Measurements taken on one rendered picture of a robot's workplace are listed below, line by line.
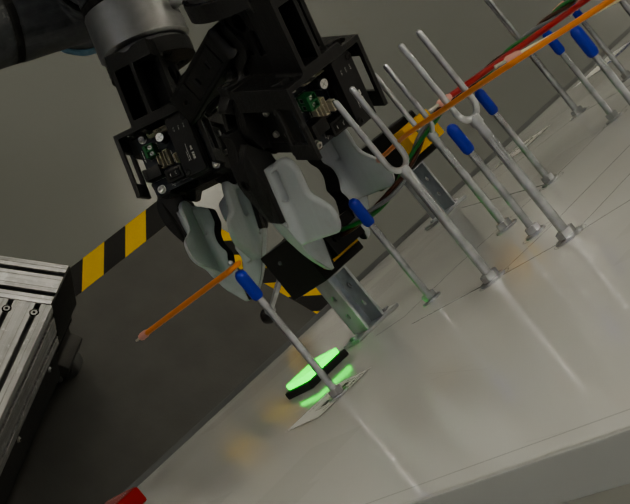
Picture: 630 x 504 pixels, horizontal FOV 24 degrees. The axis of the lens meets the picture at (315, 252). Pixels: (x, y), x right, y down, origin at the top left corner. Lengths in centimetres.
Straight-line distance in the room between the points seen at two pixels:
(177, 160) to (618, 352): 64
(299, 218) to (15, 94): 215
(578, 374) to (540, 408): 2
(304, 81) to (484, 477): 44
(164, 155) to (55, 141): 185
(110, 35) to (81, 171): 174
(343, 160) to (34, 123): 205
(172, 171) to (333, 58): 23
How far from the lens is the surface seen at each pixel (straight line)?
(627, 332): 56
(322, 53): 93
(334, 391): 89
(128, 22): 115
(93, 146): 295
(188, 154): 111
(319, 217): 97
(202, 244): 115
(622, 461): 47
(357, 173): 101
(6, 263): 240
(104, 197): 283
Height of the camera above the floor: 188
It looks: 44 degrees down
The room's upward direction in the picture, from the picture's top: straight up
